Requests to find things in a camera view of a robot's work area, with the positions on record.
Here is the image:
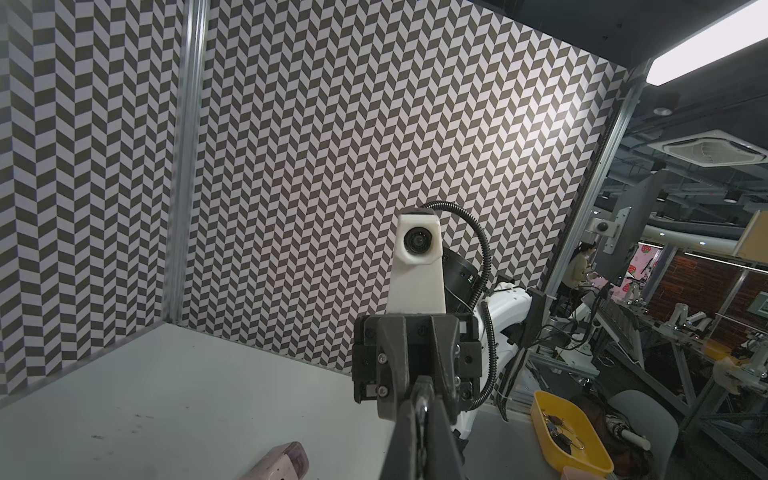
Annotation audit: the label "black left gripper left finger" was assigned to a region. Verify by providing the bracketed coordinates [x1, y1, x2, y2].
[379, 401, 418, 480]

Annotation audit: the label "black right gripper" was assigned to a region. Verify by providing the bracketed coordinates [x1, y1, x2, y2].
[351, 313, 483, 420]

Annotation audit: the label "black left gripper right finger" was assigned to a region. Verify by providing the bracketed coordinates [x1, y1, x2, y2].
[424, 398, 464, 480]

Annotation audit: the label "black padlock with keys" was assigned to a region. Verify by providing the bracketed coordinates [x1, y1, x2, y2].
[412, 375, 434, 479]

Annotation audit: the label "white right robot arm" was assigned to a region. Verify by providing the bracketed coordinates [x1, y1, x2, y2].
[352, 201, 543, 441]

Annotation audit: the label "pink pencil sharpener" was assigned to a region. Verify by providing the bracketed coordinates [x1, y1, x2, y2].
[240, 441, 310, 480]

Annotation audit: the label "yellow plastic tray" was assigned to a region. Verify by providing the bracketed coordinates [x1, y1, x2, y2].
[530, 390, 614, 478]

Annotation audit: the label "pink box with screen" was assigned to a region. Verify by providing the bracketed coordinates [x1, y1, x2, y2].
[560, 466, 605, 480]

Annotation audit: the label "person in background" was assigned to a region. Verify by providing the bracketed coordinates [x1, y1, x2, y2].
[554, 242, 597, 313]

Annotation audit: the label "ceiling light strip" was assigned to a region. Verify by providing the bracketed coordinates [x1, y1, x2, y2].
[646, 0, 767, 86]

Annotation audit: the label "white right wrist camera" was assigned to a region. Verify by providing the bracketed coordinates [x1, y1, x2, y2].
[386, 208, 446, 315]

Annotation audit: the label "aluminium left corner post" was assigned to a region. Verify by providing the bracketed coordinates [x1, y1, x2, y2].
[162, 0, 210, 324]

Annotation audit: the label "aluminium corner post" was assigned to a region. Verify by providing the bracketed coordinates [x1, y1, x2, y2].
[541, 59, 653, 303]
[162, 0, 210, 324]

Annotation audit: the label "aluminium right corner post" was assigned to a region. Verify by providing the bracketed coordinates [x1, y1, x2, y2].
[541, 59, 653, 303]

